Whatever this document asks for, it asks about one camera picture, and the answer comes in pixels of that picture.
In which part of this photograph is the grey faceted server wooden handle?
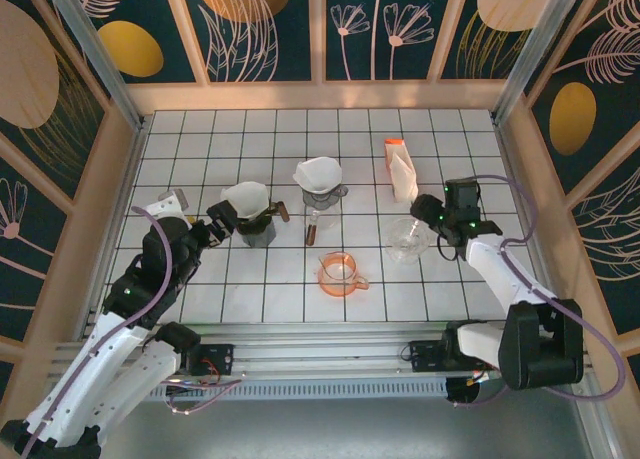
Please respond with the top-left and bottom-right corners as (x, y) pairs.
(241, 198), (290, 249)

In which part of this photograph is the clear glass dripper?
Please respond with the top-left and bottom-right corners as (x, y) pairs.
(387, 217), (431, 265)

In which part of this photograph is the clear glass carafe brown handle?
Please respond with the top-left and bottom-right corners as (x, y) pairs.
(303, 206), (341, 247)

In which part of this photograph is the white paper coffee filter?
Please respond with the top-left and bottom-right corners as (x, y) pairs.
(292, 156), (345, 194)
(219, 180), (271, 220)

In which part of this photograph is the orange-topped filter holder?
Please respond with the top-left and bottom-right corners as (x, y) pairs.
(383, 137), (420, 203)

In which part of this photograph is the aluminium corner post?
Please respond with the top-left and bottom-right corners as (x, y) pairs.
(42, 0), (147, 131)
(491, 0), (585, 126)

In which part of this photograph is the smoke grey plastic dripper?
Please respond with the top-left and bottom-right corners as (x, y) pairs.
(301, 183), (350, 210)

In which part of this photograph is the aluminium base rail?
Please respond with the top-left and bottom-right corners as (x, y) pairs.
(47, 320), (596, 380)

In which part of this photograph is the grey slotted cable duct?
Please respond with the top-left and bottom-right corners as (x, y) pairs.
(144, 378), (450, 403)

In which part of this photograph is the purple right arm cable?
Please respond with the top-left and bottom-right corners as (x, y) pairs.
(452, 175), (627, 408)

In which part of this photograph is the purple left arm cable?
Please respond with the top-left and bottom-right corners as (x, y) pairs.
(22, 206), (246, 458)

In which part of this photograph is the olive green dripper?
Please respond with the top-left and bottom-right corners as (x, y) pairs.
(233, 203), (277, 236)

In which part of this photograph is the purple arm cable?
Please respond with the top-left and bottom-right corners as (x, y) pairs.
(452, 175), (627, 408)
(22, 206), (246, 458)

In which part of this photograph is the grey metal sheet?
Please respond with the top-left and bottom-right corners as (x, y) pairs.
(94, 397), (616, 459)

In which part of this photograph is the aluminium side rail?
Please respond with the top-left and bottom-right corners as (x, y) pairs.
(492, 118), (571, 333)
(79, 118), (151, 340)

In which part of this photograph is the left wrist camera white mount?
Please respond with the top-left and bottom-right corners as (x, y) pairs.
(144, 189), (192, 225)

